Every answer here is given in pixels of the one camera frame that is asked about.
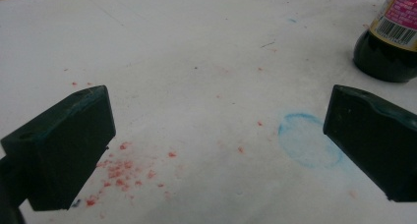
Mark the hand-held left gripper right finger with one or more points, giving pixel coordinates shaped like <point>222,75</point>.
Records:
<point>373,145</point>

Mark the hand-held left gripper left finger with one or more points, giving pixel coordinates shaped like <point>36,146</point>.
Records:
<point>62,148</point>

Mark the dark sauce bottle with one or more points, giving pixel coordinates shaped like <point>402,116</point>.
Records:
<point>390,44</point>

